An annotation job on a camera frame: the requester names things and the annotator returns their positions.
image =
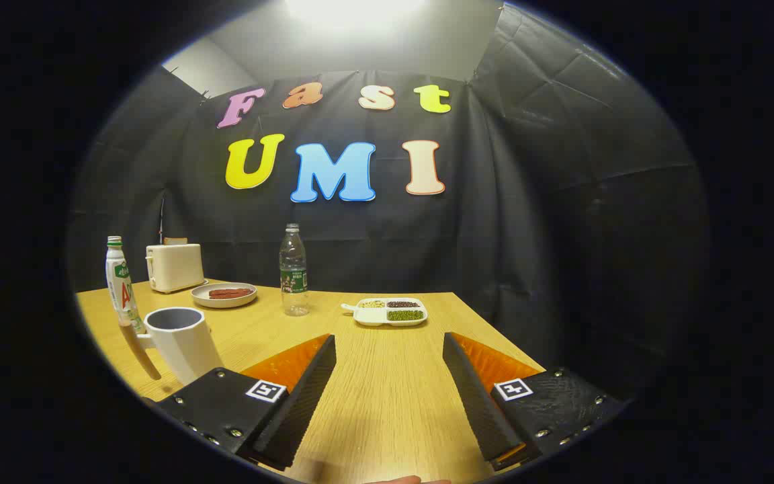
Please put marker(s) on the yellow beans heap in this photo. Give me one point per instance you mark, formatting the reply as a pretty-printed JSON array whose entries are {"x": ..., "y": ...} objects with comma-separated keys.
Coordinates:
[{"x": 372, "y": 304}]

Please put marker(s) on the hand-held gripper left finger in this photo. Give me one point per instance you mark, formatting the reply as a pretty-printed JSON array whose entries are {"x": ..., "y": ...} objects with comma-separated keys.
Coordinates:
[{"x": 306, "y": 396}]

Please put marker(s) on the green beans heap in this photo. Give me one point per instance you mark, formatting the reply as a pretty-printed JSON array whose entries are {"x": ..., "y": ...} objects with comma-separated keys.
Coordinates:
[{"x": 405, "y": 315}]

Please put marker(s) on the dark beans heap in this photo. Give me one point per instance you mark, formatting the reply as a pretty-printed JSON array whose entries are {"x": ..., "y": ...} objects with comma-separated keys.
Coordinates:
[{"x": 403, "y": 304}]

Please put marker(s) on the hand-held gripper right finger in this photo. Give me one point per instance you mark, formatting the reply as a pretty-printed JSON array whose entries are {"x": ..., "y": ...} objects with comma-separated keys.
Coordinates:
[{"x": 478, "y": 403}]

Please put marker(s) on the round white plate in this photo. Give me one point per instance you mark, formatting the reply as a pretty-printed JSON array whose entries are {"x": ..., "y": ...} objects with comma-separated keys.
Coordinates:
[{"x": 224, "y": 302}]

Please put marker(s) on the white juice bottle green label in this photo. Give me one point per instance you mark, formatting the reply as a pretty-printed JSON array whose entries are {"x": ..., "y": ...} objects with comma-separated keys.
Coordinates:
[{"x": 120, "y": 286}]

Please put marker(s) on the bread slice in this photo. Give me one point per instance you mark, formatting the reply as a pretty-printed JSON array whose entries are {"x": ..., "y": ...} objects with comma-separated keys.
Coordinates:
[{"x": 175, "y": 240}]

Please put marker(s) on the black backdrop cloth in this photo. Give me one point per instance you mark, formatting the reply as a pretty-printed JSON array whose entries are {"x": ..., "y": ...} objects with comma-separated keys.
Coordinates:
[{"x": 528, "y": 222}]

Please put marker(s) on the clear plastic water bottle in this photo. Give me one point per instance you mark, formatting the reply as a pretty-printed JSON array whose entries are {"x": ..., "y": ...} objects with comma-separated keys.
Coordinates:
[{"x": 293, "y": 275}]

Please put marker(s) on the wooden table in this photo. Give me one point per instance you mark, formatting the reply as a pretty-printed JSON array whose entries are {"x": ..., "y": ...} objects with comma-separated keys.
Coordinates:
[{"x": 387, "y": 376}]

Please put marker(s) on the red dried meat slices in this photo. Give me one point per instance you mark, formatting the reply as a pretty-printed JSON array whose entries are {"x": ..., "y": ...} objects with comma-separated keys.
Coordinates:
[{"x": 230, "y": 293}]

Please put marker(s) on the white divided dish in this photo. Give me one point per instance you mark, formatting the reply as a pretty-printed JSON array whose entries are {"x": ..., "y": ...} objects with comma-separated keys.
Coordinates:
[{"x": 370, "y": 317}]

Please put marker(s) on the cream toaster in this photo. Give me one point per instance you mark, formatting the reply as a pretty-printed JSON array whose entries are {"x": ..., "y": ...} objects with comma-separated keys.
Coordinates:
[{"x": 175, "y": 265}]

